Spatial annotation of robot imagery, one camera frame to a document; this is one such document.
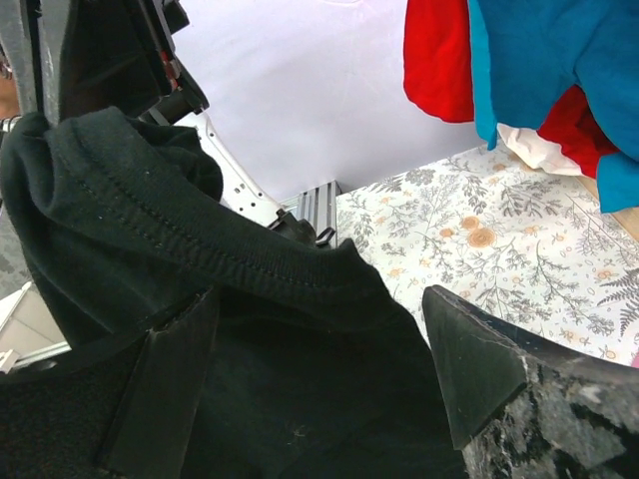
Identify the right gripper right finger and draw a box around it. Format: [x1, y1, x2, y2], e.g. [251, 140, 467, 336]
[422, 285, 638, 478]

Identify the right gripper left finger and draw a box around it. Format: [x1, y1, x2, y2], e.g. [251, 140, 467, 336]
[1, 289, 219, 478]

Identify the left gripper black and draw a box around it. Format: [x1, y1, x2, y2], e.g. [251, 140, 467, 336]
[1, 0, 209, 125]

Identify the black t shirt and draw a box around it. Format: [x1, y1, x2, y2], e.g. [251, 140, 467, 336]
[1, 108, 466, 478]

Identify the person in striped shirt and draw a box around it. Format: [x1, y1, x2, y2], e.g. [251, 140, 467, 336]
[0, 50, 21, 135]

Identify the white t shirt on hanger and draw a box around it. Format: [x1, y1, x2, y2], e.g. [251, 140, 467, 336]
[497, 123, 582, 177]

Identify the red t shirt on hanger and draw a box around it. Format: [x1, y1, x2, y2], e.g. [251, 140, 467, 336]
[403, 1, 618, 178]

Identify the blue t shirt on hanger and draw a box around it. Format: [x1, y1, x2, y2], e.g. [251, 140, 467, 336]
[468, 0, 638, 213]

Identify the floral table mat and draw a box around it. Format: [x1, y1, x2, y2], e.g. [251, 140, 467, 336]
[337, 147, 638, 365]

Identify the aluminium rail frame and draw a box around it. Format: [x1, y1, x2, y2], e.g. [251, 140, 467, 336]
[281, 181, 341, 247]

